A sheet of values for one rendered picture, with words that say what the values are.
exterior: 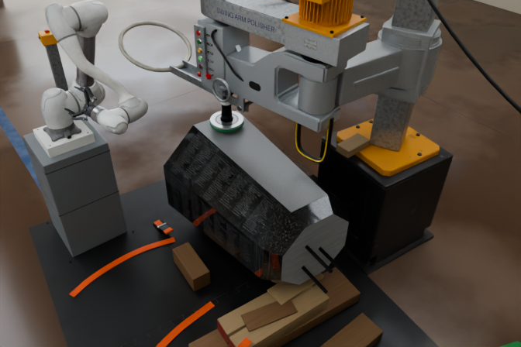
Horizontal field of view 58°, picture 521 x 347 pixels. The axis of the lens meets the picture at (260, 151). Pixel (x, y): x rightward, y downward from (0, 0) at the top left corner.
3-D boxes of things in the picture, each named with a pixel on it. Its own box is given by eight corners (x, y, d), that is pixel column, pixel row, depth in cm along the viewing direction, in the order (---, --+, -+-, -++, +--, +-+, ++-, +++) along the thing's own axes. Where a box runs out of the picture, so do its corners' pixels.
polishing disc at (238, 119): (219, 133, 289) (219, 132, 288) (204, 117, 303) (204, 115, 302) (249, 124, 298) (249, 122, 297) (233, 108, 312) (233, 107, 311)
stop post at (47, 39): (85, 138, 434) (57, 24, 369) (92, 149, 420) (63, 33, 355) (63, 144, 425) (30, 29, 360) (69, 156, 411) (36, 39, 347)
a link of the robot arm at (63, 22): (61, 37, 232) (85, 29, 241) (43, 2, 229) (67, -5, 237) (53, 45, 242) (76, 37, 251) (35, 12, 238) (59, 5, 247)
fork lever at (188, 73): (264, 101, 283) (265, 94, 280) (243, 115, 271) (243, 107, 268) (188, 64, 318) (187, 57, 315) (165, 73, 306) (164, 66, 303)
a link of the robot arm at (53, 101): (40, 124, 286) (30, 91, 274) (67, 112, 298) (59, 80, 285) (55, 132, 278) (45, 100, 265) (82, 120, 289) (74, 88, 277)
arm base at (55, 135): (55, 145, 277) (52, 137, 274) (43, 129, 291) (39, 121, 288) (84, 134, 287) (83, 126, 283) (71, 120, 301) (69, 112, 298)
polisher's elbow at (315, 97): (317, 93, 254) (321, 60, 242) (341, 108, 242) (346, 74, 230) (289, 103, 245) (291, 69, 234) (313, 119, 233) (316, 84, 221)
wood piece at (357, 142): (356, 139, 302) (357, 133, 299) (368, 146, 296) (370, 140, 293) (335, 150, 291) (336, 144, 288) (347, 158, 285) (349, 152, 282)
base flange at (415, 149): (386, 117, 331) (388, 111, 328) (442, 152, 298) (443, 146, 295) (332, 138, 309) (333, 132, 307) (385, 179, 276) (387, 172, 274)
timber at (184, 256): (173, 261, 317) (171, 249, 310) (189, 253, 322) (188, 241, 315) (194, 292, 297) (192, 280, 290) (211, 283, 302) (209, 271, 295)
